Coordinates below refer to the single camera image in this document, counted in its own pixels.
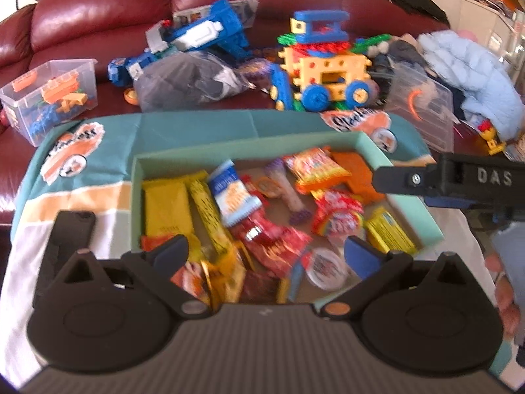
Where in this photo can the blue white toy robot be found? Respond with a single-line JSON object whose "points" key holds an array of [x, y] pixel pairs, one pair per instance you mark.
{"points": [[219, 27]]}

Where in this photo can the black smartphone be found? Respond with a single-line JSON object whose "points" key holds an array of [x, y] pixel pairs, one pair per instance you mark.
{"points": [[72, 230]]}

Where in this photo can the yellow red toy figure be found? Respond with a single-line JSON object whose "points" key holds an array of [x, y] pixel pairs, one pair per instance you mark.
{"points": [[488, 132]]}

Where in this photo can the dark clothes plastic bag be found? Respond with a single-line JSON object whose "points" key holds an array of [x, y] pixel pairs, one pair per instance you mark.
{"points": [[187, 81]]}

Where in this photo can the dark red gold packet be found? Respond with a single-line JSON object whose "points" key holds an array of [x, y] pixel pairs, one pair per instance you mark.
{"points": [[264, 288]]}

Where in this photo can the dark red candy bag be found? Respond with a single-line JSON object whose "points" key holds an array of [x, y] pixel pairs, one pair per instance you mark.
{"points": [[275, 247]]}

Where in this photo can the blue white cracker packet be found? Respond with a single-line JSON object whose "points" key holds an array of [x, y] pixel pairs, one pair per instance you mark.
{"points": [[234, 201]]}

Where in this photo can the orange red chips bag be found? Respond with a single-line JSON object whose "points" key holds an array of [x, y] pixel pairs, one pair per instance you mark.
{"points": [[315, 170]]}

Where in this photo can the clear bin of toys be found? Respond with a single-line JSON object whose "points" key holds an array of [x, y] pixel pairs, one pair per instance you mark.
{"points": [[48, 95]]}

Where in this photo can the round jelly cup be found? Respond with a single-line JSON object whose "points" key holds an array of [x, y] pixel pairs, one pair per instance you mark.
{"points": [[325, 269]]}

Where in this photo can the person's right hand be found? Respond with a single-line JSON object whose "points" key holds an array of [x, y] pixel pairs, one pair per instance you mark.
{"points": [[508, 311]]}

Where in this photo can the teal cardboard box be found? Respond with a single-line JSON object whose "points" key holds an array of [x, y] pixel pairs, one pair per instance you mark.
{"points": [[393, 196]]}

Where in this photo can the small yellow candy packet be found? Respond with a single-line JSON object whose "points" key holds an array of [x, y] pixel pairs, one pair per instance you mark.
{"points": [[385, 233]]}

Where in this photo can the clear plastic lid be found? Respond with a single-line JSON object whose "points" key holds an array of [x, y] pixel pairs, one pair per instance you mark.
{"points": [[426, 104]]}

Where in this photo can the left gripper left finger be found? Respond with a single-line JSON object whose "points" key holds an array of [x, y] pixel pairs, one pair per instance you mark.
{"points": [[153, 271]]}

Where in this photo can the red foil snack packet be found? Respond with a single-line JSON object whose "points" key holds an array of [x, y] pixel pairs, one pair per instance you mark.
{"points": [[149, 243]]}

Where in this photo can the yellow blue toy vehicle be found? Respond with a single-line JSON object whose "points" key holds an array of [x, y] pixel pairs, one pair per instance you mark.
{"points": [[320, 69]]}

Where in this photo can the light blue down jacket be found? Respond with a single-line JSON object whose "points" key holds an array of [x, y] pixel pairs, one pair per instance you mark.
{"points": [[477, 72]]}

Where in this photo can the yellow snack packet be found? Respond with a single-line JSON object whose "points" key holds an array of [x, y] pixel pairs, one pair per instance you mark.
{"points": [[166, 208]]}

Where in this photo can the rainbow red candy bag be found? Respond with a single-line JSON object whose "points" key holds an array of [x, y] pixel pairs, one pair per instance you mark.
{"points": [[338, 214]]}

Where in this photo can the orange wafer snack packet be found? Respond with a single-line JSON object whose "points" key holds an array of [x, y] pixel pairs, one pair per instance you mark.
{"points": [[360, 181]]}

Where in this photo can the orange translucent candy packet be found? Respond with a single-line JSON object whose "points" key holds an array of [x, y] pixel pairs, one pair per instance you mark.
{"points": [[224, 279]]}

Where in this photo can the yellow cheese stick packet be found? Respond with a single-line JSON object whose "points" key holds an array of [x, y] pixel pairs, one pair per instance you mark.
{"points": [[210, 217]]}

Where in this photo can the dark red leather sofa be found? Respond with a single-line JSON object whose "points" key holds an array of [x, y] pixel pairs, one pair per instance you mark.
{"points": [[104, 30]]}

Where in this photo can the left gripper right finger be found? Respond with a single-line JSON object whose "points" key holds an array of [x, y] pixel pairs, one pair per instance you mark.
{"points": [[378, 272]]}

